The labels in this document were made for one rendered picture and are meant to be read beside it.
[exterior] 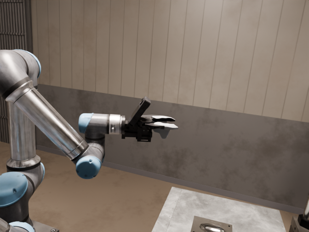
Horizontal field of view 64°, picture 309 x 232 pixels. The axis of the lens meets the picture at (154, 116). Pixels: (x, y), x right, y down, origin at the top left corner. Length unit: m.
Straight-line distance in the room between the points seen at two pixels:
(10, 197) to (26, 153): 0.17
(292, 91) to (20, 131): 2.69
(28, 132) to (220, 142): 2.52
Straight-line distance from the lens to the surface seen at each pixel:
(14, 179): 0.97
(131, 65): 3.34
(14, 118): 0.99
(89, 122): 0.92
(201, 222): 1.44
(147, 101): 0.90
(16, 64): 0.85
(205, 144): 3.21
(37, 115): 0.82
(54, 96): 4.08
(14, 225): 0.63
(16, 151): 1.03
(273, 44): 3.04
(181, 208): 1.63
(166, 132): 0.93
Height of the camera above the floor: 1.71
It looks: 14 degrees down
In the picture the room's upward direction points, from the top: 4 degrees clockwise
